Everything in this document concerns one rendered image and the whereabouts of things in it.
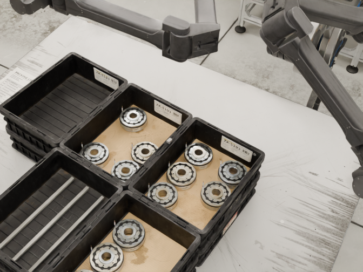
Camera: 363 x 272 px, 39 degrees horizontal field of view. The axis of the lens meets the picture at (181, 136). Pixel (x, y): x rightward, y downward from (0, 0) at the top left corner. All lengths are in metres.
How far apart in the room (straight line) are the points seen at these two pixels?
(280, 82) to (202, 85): 1.20
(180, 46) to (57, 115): 0.85
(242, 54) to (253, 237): 1.96
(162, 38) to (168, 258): 0.69
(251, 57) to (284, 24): 2.40
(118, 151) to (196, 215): 0.39
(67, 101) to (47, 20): 1.89
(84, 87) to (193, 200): 0.69
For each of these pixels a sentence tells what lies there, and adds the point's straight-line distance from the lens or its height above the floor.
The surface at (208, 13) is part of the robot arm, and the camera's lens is 1.42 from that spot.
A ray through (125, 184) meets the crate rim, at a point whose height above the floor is 0.93.
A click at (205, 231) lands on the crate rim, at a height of 0.93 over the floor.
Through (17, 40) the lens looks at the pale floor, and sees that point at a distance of 3.80.
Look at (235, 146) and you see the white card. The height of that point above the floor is 0.90.
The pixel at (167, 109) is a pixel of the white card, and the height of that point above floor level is 0.90.
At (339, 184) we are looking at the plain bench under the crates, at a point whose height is 0.70.
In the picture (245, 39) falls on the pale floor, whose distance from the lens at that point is 3.75.
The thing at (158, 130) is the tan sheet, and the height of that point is 0.83.
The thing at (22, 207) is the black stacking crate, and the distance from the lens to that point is 1.82.
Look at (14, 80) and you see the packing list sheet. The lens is 2.43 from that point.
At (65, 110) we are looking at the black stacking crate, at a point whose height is 0.83.
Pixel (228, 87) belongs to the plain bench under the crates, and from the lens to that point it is 2.34.
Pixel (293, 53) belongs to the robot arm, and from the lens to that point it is 1.24.
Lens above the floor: 2.30
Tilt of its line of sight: 49 degrees down
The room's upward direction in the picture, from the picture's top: 3 degrees clockwise
